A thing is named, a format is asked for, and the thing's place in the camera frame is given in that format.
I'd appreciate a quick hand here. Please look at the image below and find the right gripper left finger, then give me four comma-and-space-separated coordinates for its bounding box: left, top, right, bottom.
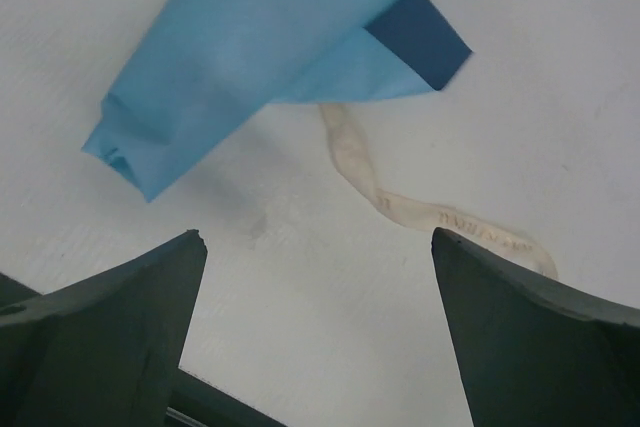
1, 230, 207, 426

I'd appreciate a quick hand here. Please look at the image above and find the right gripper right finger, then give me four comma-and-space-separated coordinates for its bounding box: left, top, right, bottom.
432, 228, 639, 426

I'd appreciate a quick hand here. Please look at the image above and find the blue wrapping paper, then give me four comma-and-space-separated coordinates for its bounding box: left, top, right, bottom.
83, 0, 471, 200

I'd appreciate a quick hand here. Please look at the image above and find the cream printed ribbon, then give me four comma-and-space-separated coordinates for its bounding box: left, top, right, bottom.
317, 102, 558, 279

